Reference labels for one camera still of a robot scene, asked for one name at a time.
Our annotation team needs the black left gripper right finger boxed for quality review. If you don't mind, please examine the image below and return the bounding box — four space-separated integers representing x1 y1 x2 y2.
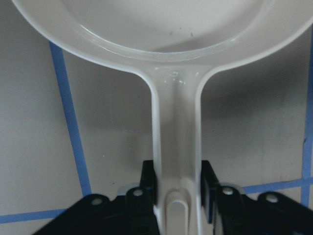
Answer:
201 160 313 235

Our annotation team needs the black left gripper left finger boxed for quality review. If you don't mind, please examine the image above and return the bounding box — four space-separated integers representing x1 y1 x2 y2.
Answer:
35 160 159 235

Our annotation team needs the white plastic dustpan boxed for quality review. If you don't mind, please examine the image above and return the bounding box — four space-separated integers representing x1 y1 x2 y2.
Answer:
14 0 313 235

